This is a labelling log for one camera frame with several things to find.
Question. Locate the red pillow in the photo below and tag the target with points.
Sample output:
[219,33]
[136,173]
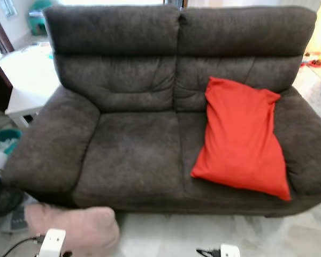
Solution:
[241,136]

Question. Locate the black floor fan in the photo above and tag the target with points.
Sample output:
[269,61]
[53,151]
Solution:
[0,187]

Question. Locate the pink pillow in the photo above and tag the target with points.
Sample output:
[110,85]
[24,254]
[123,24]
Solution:
[85,225]

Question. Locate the dark brown fabric sofa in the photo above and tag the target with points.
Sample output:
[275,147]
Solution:
[128,155]

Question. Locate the teal plastic basket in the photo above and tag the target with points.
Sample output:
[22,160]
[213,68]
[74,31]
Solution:
[2,140]

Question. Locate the white low table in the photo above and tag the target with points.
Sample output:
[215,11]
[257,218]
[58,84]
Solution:
[29,75]

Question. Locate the teal plastic chair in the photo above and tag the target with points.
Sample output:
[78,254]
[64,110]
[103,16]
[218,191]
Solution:
[40,19]

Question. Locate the small red object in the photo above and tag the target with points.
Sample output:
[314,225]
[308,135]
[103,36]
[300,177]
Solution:
[318,60]

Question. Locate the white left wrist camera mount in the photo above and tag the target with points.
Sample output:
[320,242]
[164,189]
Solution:
[52,243]

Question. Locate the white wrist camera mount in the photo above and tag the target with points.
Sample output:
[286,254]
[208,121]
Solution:
[230,250]
[52,243]

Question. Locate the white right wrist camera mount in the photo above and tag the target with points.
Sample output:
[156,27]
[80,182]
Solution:
[230,250]

